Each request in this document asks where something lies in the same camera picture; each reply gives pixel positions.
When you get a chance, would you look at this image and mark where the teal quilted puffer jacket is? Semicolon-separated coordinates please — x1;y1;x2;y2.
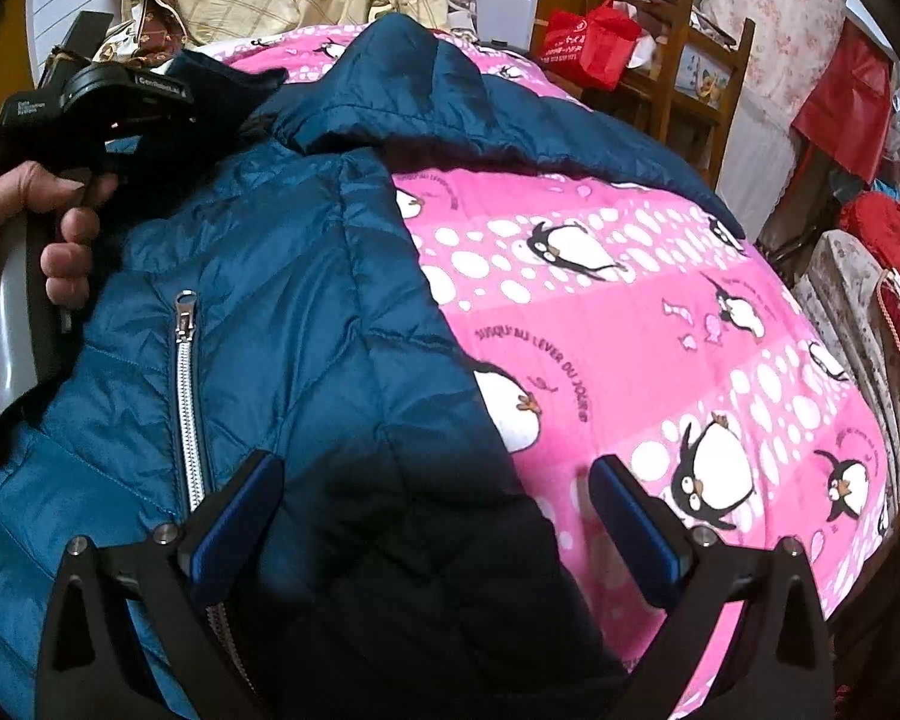
0;15;728;718

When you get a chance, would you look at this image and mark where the person's left hand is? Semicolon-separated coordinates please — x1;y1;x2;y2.
0;161;118;309

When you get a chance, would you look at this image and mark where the pink penguin print bedspread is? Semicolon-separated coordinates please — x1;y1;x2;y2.
194;21;895;720

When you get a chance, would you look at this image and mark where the red cloth pile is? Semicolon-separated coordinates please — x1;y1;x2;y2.
837;192;900;274

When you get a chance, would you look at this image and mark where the red gift bag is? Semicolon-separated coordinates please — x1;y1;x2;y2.
538;0;642;91

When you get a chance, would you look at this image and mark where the wooden chair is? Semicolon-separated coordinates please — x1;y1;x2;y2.
582;0;756;185

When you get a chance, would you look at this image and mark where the pink floral lace curtain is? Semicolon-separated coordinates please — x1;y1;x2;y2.
702;0;845;127

